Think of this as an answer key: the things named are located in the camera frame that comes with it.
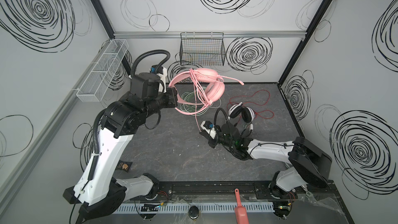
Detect green headphones with cable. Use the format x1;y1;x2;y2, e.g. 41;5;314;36
179;92;222;116

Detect pink headphones with cable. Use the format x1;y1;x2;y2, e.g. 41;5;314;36
169;68;244;116

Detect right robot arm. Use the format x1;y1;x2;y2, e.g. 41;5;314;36
200;104;332;198

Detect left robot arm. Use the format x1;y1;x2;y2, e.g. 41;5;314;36
63;49;177;224

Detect small black packet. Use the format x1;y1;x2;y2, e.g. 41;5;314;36
116;160;133;172

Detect black round knob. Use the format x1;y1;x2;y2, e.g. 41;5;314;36
188;205;200;220

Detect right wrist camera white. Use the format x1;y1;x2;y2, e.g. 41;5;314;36
200;121;217;140

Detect black white headphones red cable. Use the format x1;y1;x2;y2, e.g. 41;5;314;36
226;89;275;138

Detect black wire basket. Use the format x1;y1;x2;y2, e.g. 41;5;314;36
179;32;227;66

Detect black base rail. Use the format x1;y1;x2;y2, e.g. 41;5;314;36
90;180;338;201

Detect clear plastic wall shelf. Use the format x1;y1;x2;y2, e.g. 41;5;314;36
76;39;129;102

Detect red dustpan brush handle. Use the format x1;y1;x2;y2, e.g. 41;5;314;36
234;188;249;224

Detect white slotted cable duct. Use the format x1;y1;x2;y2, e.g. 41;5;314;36
113;201;276;215

